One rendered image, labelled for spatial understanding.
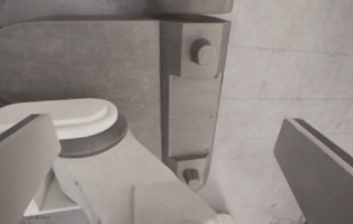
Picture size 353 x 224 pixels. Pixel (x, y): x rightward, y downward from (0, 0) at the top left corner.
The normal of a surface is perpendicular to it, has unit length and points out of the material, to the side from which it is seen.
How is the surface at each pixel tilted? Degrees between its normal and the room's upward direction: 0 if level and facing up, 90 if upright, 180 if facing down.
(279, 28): 0
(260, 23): 0
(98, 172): 90
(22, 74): 0
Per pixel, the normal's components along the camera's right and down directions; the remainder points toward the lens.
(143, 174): 0.02, -0.86
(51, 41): 0.21, 0.50
